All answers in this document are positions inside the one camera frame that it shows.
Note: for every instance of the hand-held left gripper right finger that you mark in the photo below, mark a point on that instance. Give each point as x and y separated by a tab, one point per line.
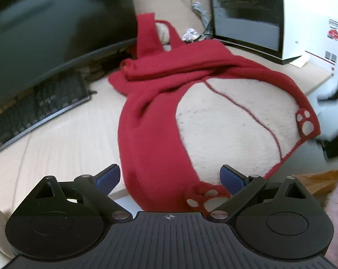
230	178

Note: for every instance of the black keyboard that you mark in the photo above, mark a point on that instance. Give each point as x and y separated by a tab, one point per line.
40	106

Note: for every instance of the large black curved monitor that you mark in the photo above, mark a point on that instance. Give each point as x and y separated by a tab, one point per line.
45	22

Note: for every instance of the crumpled silver wrapper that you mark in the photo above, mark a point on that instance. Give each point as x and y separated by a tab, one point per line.
190	35

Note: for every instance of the red and cream fleece garment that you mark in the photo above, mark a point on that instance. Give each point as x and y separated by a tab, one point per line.
152	112

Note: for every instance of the white cardboard box red label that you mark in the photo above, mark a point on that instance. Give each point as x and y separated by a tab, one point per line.
333	47

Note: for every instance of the white and black blurred object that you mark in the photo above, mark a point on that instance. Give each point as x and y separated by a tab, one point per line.
334	117

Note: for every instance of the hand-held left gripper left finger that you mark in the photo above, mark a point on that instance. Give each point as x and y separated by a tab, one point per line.
108	178

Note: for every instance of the white paper slip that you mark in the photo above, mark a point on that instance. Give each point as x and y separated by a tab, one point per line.
301	60

